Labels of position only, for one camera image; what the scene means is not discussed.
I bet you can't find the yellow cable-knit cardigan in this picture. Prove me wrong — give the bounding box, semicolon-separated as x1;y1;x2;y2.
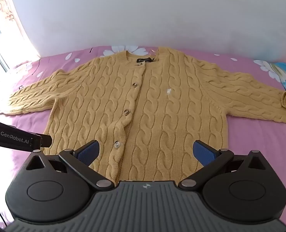
0;47;286;183

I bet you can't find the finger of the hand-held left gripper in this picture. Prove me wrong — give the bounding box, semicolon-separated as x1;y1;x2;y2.
38;133;53;148

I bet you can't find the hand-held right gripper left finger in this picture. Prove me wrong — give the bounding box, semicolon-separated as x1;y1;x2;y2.
26;139;115;191

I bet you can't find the blue printed pillow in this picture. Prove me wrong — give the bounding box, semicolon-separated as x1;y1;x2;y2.
269;62;286;93

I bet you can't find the pink floral bed sheet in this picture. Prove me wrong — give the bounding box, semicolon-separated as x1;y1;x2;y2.
0;45;286;223

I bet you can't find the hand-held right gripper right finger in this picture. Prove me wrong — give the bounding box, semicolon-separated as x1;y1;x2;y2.
178;140;267;191

